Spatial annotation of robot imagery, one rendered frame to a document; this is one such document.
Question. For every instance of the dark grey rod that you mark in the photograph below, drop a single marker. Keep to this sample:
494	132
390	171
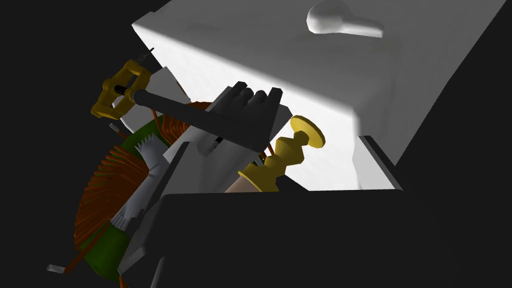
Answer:
176	108

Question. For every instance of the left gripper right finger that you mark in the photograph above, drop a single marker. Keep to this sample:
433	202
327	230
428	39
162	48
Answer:
370	168

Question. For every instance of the white cupboard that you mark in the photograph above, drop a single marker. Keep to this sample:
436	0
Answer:
280	52

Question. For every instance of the yellow clamp frame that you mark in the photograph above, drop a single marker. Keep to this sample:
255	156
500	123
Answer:
108	104

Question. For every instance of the gold candlestick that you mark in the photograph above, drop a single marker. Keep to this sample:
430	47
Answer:
292	150

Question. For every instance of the white cupboard knob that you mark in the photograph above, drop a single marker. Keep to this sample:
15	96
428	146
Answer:
334	20

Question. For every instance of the grey block with dark prongs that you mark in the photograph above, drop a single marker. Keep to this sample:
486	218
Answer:
244	116

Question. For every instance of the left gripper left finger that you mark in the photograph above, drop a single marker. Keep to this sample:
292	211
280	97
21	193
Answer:
175	160

